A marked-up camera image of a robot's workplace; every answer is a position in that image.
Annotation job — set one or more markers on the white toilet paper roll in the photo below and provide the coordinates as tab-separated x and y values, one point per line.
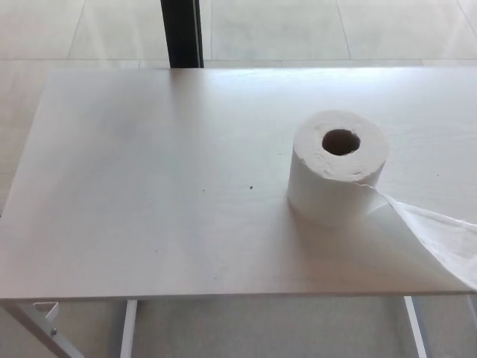
328	194

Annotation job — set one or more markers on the white table leg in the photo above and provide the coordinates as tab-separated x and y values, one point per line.
416	328
128	328

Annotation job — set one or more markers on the black vertical post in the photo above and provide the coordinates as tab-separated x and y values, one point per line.
182	33

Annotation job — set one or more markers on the white table brace with bracket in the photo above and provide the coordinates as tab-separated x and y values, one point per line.
41	328

